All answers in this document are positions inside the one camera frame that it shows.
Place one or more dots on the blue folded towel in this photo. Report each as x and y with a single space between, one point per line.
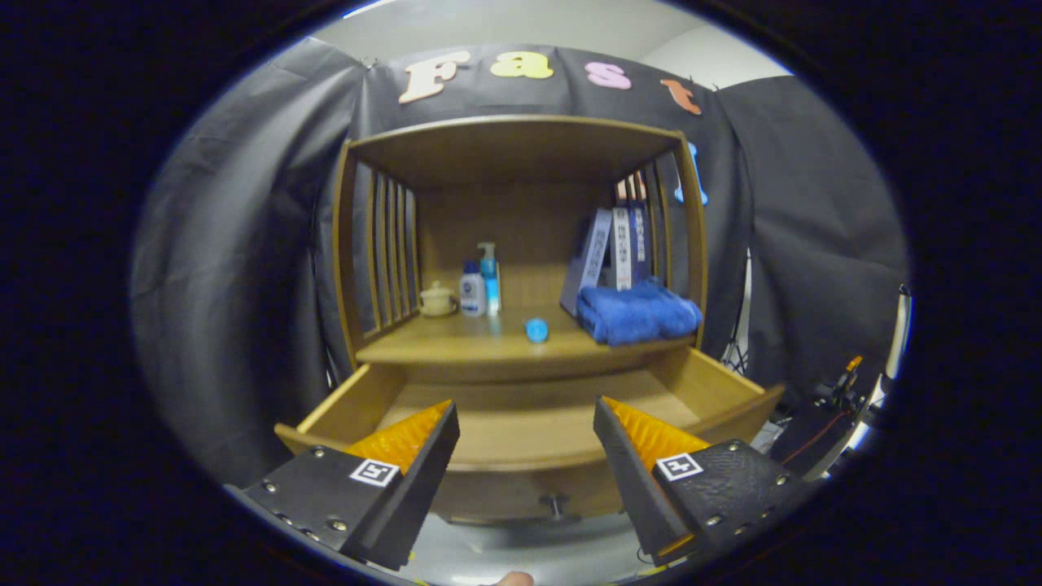
635 313

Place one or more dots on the dark blue book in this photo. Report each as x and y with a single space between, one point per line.
641 244

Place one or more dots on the white tote bag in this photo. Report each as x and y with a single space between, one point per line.
899 342

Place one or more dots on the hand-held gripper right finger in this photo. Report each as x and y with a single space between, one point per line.
631 496

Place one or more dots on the spare black orange gripper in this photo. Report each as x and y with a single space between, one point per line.
842 387

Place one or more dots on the wooden drawer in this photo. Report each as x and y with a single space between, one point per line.
521 423

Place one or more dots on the white lotion bottle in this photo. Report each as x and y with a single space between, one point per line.
473 293

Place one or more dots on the cream lidded teacup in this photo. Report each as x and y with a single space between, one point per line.
437 301

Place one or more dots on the blue pump bottle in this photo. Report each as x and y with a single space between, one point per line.
490 281

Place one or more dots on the grey book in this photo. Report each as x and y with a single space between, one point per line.
590 260

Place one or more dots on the blue and white tube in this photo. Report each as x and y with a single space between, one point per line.
536 330

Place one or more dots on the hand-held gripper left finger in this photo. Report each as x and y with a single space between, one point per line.
415 496

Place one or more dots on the wooden cabinet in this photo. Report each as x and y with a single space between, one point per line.
521 220

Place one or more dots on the wooden countertop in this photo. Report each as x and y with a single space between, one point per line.
472 338

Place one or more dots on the white book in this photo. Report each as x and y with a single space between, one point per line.
622 248

